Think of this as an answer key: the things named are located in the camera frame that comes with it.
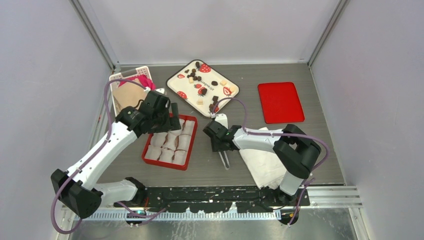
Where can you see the white folded cloth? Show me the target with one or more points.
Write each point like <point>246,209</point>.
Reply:
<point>265,167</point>

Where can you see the white plastic basket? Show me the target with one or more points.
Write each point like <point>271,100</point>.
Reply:
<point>127,75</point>

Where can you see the red box lid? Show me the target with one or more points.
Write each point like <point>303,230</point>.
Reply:
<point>280,103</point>

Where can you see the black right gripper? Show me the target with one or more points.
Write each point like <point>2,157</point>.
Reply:
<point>216,146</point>

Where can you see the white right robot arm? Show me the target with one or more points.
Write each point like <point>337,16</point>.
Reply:
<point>297,151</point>

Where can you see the red chocolate box tray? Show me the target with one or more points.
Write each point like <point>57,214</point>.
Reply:
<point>172,149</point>

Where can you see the metal tongs with grey handle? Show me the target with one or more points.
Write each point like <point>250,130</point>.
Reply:
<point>224,159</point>

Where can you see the tan paper bag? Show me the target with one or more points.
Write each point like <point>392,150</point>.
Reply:
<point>128,95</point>

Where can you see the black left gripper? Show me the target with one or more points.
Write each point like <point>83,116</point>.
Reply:
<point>172,123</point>

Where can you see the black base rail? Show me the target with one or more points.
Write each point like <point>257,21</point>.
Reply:
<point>217,199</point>

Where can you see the pink tissue paper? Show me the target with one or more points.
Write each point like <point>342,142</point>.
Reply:
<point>145,81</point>

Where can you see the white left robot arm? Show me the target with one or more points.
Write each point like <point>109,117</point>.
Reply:
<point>78,187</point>

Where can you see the strawberry print tray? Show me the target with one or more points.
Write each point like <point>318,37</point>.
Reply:
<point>201,86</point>

